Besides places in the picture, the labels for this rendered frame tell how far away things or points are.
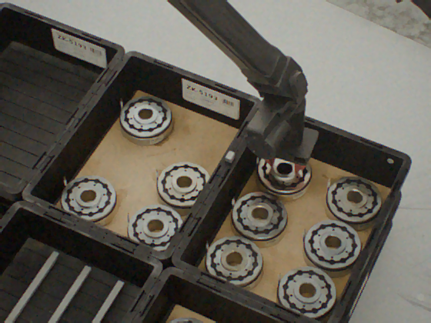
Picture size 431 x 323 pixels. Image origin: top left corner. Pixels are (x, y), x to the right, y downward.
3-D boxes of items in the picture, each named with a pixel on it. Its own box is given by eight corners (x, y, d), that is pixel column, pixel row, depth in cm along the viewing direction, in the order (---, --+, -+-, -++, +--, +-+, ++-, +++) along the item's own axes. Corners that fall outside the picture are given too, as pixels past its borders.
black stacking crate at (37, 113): (12, 40, 206) (2, 2, 197) (131, 87, 199) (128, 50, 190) (-102, 174, 186) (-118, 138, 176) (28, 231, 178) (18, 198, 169)
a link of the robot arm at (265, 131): (303, 67, 158) (261, 60, 163) (267, 113, 152) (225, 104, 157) (320, 119, 165) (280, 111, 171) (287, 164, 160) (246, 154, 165)
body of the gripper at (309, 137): (308, 164, 171) (310, 140, 165) (254, 148, 173) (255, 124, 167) (319, 137, 174) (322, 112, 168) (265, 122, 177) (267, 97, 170)
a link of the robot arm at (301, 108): (312, 93, 163) (284, 79, 165) (292, 120, 160) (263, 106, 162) (310, 118, 169) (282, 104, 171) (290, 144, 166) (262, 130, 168)
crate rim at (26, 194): (129, 55, 191) (128, 48, 189) (265, 108, 183) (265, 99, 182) (19, 204, 170) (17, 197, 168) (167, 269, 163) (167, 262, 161)
